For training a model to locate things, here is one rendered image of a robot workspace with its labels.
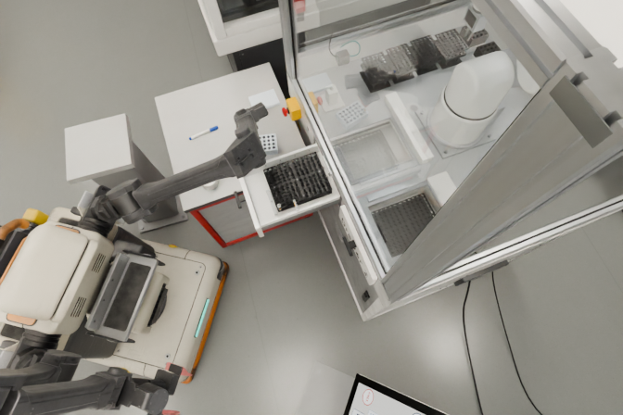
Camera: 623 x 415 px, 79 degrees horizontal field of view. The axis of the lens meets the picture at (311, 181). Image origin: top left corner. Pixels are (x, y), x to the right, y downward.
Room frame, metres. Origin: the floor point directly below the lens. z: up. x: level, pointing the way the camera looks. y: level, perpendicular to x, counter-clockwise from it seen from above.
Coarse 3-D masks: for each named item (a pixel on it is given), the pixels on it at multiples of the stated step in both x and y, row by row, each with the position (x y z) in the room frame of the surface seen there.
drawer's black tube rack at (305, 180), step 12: (312, 156) 0.71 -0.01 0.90; (276, 168) 0.67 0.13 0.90; (288, 168) 0.67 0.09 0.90; (300, 168) 0.68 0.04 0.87; (312, 168) 0.66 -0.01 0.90; (276, 180) 0.62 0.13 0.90; (288, 180) 0.63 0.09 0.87; (300, 180) 0.63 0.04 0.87; (312, 180) 0.61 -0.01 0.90; (324, 180) 0.62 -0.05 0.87; (276, 192) 0.57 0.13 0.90; (288, 192) 0.58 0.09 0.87; (300, 192) 0.56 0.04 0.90; (312, 192) 0.56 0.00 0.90; (324, 192) 0.56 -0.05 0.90; (288, 204) 0.53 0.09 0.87; (300, 204) 0.53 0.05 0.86
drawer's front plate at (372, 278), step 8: (344, 208) 0.48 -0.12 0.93; (344, 216) 0.45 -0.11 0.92; (344, 224) 0.44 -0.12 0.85; (352, 224) 0.41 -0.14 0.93; (352, 232) 0.39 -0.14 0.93; (360, 240) 0.36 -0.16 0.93; (360, 248) 0.33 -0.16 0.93; (360, 256) 0.31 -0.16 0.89; (360, 264) 0.29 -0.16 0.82; (368, 264) 0.27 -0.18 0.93; (368, 272) 0.24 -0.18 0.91; (368, 280) 0.23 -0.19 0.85; (376, 280) 0.22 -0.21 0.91
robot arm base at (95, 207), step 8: (96, 192) 0.46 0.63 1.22; (104, 192) 0.47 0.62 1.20; (96, 200) 0.43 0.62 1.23; (104, 200) 0.42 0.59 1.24; (88, 208) 0.41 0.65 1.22; (96, 208) 0.40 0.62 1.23; (104, 208) 0.40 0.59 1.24; (88, 216) 0.39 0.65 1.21; (96, 216) 0.39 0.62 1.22; (104, 216) 0.38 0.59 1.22; (112, 224) 0.38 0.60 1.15
